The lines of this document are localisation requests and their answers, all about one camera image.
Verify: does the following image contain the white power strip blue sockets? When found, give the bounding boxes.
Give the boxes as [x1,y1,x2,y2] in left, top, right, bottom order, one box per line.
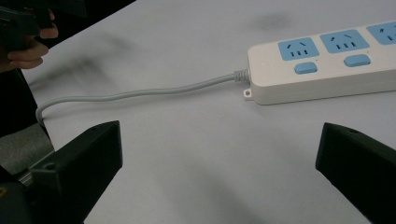
[243,20,396,106]

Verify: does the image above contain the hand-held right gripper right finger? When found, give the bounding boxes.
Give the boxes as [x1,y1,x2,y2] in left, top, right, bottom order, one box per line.
[315,121,396,224]

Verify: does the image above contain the grey power strip cable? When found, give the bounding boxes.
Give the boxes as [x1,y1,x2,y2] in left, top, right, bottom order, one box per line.
[35,68,251,128]

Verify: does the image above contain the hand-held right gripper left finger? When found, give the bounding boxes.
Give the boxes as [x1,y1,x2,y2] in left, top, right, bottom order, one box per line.
[28,120,123,224]

